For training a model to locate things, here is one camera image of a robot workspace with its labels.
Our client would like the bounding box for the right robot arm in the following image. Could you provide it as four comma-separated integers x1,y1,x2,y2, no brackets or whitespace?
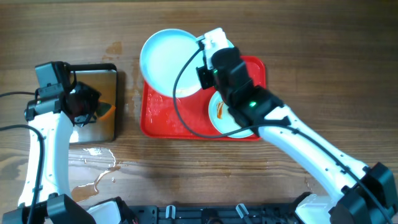
197,47,397,223

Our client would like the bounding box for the red plastic tray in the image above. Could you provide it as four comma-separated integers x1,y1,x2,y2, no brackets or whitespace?
139,55,267,141

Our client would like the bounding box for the orange green sponge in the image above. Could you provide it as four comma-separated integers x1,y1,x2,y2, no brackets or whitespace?
95,101,116,120

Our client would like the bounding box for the black water tray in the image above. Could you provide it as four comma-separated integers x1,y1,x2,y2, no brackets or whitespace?
70,63,118,144

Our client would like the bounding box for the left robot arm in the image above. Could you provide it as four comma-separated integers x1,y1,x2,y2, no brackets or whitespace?
2,82,137,223

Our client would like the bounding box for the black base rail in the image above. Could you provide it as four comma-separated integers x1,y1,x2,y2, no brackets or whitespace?
130,203,302,224

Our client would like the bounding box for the white plate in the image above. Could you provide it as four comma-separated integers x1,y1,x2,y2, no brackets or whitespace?
208,91,241,134
139,29,203,98

